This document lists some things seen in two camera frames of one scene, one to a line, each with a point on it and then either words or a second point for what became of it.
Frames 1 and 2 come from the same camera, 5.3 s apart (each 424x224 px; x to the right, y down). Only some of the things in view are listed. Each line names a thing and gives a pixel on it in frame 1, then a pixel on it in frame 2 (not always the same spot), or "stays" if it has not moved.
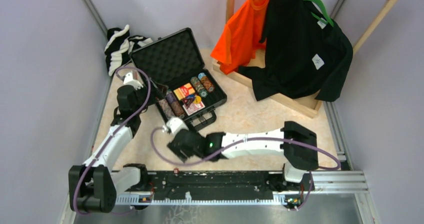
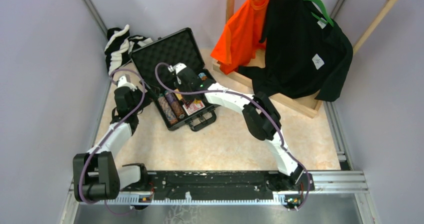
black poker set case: (184, 89) stays
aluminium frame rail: (347, 182) stays
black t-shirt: (304, 55) stays
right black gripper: (183, 154) → (178, 85)
